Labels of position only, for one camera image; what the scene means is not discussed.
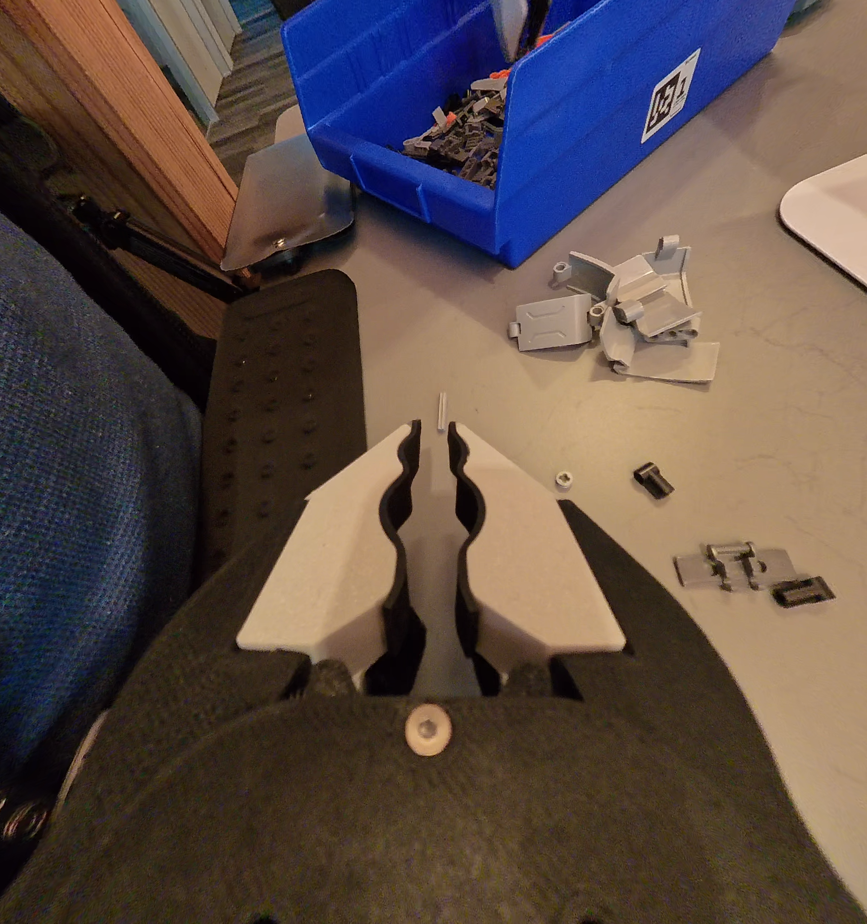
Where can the black studded armrest pad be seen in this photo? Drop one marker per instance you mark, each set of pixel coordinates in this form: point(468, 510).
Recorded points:
point(281, 375)

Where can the black pin connector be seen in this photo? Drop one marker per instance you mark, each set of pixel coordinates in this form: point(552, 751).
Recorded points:
point(653, 482)

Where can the heap of grey panel pieces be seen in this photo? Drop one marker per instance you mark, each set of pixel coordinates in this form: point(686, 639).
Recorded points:
point(657, 361)

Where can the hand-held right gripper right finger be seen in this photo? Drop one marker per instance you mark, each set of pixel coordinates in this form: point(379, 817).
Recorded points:
point(541, 577)

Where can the black rectangular piece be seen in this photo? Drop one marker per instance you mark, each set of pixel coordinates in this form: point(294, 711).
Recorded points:
point(780, 595)

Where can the white book stand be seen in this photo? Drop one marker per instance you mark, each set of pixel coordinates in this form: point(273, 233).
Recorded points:
point(852, 209)

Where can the silver metal plate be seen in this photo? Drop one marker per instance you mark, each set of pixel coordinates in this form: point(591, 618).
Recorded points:
point(281, 195)

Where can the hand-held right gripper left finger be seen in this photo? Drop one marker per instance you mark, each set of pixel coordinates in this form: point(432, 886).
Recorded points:
point(318, 577)

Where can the grey flat hinge piece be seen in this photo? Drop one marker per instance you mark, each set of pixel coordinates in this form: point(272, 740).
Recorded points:
point(693, 570)

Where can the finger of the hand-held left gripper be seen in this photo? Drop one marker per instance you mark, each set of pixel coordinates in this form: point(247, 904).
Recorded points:
point(509, 25)

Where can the pile of small building pieces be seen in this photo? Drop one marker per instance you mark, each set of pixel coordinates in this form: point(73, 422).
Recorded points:
point(469, 137)

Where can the thin grey axle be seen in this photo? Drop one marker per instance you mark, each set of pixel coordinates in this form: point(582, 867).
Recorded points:
point(443, 413)

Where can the blue plastic bin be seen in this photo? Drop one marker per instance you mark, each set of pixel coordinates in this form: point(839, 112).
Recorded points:
point(585, 180)

